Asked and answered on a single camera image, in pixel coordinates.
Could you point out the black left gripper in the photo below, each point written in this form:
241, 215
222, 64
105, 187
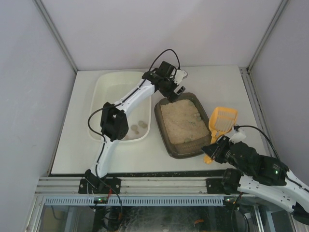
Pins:
170, 89

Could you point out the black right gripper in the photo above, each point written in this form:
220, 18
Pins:
215, 152

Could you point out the orange plastic litter scoop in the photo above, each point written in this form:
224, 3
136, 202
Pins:
220, 123

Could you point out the dark grey litter box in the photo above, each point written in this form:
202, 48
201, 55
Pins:
177, 121

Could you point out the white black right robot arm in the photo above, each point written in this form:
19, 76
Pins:
263, 176

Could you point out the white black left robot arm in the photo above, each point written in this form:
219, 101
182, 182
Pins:
114, 124

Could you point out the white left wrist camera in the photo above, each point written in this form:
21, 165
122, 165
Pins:
180, 75

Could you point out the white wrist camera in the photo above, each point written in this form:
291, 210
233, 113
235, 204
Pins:
239, 136
180, 75

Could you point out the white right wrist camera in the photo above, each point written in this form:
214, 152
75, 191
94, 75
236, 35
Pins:
239, 136

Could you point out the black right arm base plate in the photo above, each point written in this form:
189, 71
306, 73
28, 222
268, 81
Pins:
214, 186

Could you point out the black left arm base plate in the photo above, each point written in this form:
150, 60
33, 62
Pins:
111, 185

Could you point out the right aluminium corner post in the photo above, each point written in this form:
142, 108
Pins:
276, 17

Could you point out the aluminium corner post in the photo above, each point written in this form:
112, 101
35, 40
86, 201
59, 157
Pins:
276, 17
55, 33

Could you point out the grey slotted cable duct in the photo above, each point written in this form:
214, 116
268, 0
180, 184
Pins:
137, 201

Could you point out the aluminium mounting rail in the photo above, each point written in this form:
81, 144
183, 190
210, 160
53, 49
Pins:
130, 186

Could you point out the left aluminium corner post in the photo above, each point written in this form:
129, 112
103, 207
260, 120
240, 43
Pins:
55, 33

